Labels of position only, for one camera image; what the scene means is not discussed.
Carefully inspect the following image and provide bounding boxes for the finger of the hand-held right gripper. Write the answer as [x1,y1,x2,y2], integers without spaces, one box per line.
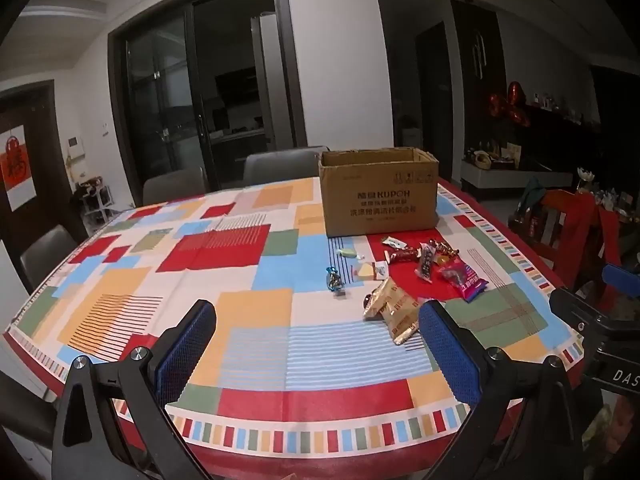
[601,263,640,293]
[548,287,640,333]

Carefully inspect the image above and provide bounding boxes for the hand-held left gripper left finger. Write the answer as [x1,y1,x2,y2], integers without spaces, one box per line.
[51,299,221,480]

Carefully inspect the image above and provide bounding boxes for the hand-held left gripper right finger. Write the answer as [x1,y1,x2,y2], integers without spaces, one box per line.
[417,299,586,480]

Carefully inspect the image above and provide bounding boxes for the long dark fruit strip packet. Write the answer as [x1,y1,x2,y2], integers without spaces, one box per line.
[414,242,437,285]

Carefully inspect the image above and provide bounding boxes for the brown cardboard box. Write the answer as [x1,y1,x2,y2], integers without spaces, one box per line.
[318,147,440,237]

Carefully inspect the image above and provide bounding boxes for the beige biscuit packet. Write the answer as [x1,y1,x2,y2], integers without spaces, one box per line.
[380,290,421,347]
[362,277,401,321]

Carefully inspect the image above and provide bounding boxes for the red cloth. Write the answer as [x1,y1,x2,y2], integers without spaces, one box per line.
[565,191,623,281]

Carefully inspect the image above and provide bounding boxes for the pink snack packet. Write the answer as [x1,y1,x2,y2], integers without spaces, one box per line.
[437,262,488,303]

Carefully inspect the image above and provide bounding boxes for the brown wooden chair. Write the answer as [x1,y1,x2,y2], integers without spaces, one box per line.
[507,187,626,301]

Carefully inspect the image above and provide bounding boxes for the red snack packet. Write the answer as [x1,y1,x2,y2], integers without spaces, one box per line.
[384,247,421,266]

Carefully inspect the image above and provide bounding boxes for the clear packet with yellow wedge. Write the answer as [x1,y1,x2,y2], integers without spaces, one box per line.
[352,260,390,281]

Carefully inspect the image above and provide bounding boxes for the green cloth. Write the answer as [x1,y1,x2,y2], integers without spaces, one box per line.
[517,176,548,211]

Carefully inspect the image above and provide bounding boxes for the blue foil candy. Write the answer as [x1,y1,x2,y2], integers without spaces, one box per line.
[325,266,347,295]

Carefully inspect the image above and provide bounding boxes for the white sideboard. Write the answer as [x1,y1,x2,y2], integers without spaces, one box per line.
[460,157,573,201]

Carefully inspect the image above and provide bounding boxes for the grey upholstered chair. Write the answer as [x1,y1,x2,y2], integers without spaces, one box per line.
[142,166,208,206]
[20,224,81,291]
[242,147,331,187]

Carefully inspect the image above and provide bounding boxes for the white shoe rack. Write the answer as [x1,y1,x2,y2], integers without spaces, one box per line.
[72,177,118,233]

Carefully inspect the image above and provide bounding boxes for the red foil balloons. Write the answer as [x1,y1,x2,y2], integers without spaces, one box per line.
[487,82,532,128]

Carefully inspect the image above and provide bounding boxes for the dark wooden door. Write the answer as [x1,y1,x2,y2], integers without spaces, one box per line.
[415,22,453,181]

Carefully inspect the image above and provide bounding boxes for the red door poster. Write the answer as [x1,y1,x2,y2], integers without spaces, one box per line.
[0,127,36,211]

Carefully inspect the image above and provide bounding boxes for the dark glass sliding door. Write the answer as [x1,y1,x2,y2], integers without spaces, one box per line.
[107,0,308,206]

